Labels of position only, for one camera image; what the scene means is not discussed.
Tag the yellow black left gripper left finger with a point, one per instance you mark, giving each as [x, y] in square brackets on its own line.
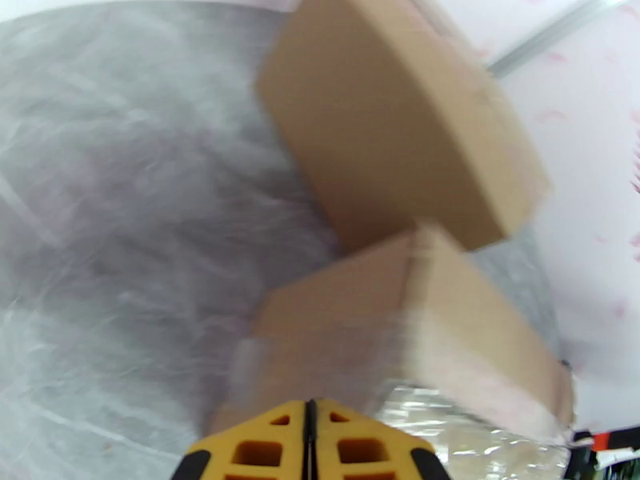
[295, 443]

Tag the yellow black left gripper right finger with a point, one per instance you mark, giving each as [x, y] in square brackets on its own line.
[325, 443]

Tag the cardboard box with cut tape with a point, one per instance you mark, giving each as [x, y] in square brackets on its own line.
[350, 303]

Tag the brown cardboard box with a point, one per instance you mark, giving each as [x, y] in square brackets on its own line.
[390, 118]

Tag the aluminium frame corner post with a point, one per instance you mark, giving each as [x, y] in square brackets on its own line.
[550, 36]

